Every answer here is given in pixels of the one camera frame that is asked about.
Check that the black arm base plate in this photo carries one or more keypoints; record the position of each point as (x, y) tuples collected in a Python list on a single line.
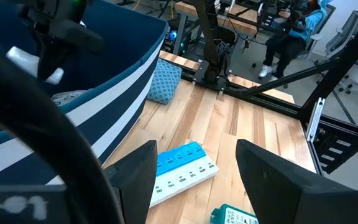
[(204, 81)]

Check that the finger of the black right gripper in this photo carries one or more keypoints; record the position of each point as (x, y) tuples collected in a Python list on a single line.
[(53, 56), (82, 35)]

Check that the black metal table frame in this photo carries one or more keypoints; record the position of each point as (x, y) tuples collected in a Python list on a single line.
[(343, 62)]

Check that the grey office chair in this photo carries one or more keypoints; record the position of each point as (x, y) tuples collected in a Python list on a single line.
[(337, 39)]

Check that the green first aid box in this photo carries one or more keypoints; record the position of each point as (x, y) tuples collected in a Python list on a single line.
[(235, 217)]

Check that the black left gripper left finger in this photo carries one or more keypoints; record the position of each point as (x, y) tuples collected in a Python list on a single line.
[(135, 180)]

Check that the blue white pill organizer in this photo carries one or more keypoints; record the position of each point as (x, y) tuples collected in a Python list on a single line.
[(182, 174)]

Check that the navy white striped fabric basket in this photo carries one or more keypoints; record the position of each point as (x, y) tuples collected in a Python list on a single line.
[(117, 93)]

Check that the white patterned gauze pack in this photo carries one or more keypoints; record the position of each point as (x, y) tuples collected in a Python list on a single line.
[(68, 97)]

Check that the teal patterned fabric pouch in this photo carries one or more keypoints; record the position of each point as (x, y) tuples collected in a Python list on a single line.
[(163, 82)]

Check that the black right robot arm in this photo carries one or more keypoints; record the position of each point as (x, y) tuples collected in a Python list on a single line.
[(211, 40)]

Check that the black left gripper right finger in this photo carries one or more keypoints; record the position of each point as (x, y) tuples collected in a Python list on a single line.
[(284, 202)]

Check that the wooden background workbench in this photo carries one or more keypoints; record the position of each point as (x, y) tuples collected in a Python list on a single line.
[(228, 26)]

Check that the person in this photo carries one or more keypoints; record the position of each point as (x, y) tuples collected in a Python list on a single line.
[(291, 46)]

